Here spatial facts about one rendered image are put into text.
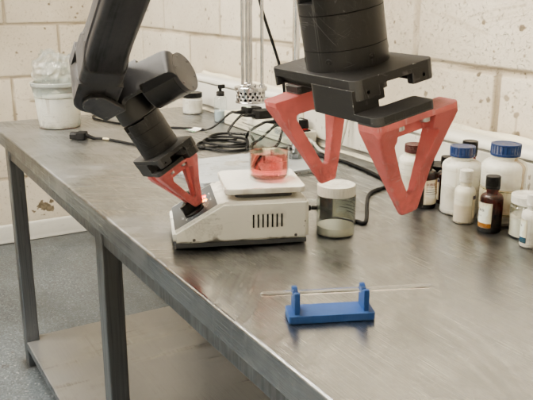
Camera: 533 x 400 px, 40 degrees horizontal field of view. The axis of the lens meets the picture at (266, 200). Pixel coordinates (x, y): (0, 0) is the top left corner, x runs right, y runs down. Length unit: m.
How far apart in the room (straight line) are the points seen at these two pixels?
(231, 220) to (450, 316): 0.35
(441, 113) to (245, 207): 0.61
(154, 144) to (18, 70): 2.43
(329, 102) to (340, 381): 0.33
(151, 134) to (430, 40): 0.70
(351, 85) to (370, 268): 0.57
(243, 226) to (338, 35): 0.62
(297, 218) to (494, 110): 0.50
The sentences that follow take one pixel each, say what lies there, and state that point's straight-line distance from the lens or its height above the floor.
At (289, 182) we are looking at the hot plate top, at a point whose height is 0.84.
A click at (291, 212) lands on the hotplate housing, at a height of 0.80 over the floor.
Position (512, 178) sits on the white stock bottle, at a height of 0.83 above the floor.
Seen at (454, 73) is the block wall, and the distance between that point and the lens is 1.48.
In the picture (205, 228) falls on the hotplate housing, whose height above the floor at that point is 0.78.
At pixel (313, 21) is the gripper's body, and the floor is 1.09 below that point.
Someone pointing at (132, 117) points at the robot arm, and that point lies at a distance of 1.03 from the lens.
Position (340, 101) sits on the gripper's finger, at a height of 1.05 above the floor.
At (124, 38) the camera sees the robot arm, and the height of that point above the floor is 1.06.
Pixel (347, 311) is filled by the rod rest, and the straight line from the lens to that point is 0.85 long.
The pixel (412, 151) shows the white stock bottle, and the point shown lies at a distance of 1.33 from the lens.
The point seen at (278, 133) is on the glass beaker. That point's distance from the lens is 1.08.
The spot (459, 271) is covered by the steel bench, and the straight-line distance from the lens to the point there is 1.02.
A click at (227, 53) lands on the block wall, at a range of 2.28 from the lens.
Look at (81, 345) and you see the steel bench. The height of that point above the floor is 0.08.
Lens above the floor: 1.11
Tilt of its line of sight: 16 degrees down
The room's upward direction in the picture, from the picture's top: straight up
